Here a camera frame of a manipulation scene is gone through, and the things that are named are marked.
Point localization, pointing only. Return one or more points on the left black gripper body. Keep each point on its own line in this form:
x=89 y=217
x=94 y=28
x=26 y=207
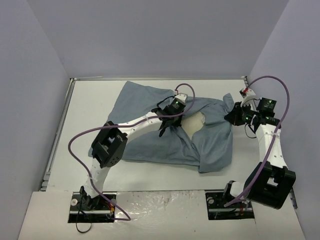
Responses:
x=164 y=122

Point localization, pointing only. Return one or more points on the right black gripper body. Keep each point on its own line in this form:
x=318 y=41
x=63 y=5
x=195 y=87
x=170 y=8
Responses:
x=233 y=116

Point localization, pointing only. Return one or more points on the white pillow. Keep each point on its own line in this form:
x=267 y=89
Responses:
x=193 y=123

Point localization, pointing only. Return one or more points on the striped pillowcase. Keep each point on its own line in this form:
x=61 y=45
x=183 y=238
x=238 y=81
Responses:
x=209 y=149

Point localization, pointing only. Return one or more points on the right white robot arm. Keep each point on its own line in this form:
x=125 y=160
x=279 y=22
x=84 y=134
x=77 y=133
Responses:
x=271 y=181

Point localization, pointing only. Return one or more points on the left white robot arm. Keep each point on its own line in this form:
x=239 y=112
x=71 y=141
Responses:
x=108 y=147

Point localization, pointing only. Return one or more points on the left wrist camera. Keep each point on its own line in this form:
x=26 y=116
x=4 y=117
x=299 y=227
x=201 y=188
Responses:
x=181 y=98

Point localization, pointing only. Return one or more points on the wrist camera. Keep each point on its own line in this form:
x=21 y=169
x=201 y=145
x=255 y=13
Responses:
x=248 y=96
x=181 y=98

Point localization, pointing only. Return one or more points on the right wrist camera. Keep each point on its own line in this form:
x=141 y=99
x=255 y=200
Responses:
x=248 y=96

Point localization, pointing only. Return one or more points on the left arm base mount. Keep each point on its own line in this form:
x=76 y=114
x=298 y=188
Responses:
x=98 y=211

